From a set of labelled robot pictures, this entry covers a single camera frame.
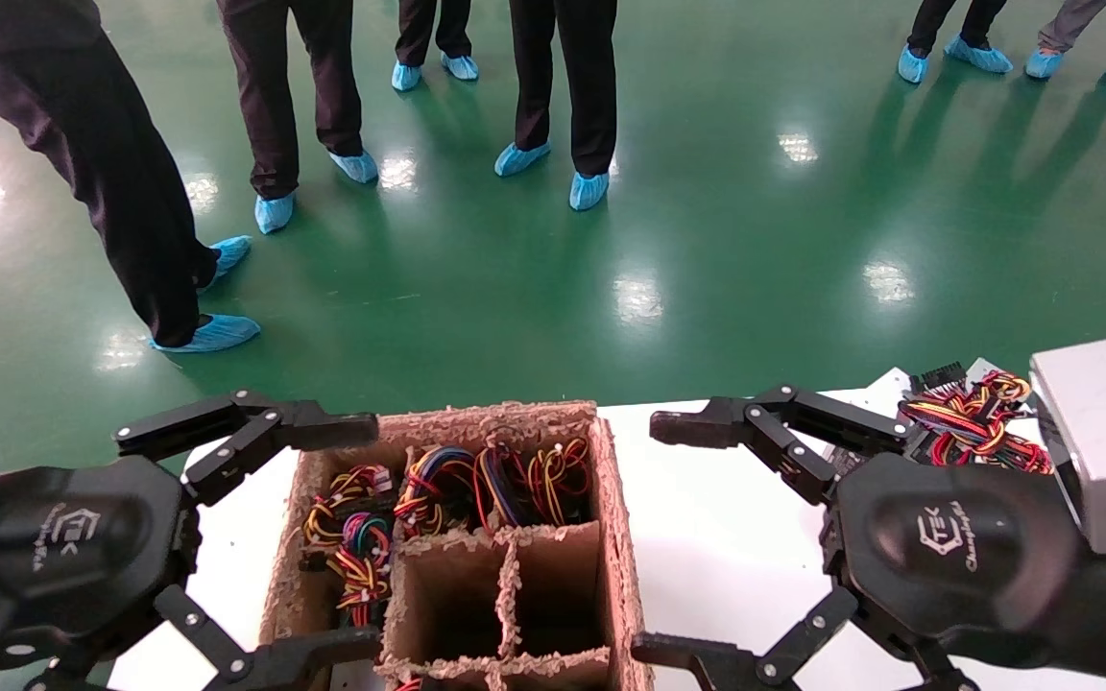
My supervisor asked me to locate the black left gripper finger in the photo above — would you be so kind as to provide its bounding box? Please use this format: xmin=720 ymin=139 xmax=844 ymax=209
xmin=114 ymin=390 xmax=379 ymax=507

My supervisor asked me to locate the brown cardboard divider box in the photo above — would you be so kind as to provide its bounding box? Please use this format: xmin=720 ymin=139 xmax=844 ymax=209
xmin=258 ymin=400 xmax=655 ymax=691

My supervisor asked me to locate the person in black trousers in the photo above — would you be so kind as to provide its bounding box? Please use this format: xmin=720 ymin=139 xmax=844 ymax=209
xmin=217 ymin=0 xmax=364 ymax=200
xmin=510 ymin=0 xmax=618 ymax=177
xmin=0 ymin=0 xmax=220 ymax=348
xmin=396 ymin=0 xmax=473 ymax=66
xmin=908 ymin=0 xmax=1007 ymax=54

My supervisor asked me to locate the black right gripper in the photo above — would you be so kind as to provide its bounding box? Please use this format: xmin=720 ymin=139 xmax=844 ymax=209
xmin=632 ymin=386 xmax=1106 ymax=691

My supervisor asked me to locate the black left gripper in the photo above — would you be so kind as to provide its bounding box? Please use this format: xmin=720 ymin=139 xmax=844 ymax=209
xmin=0 ymin=456 xmax=383 ymax=691

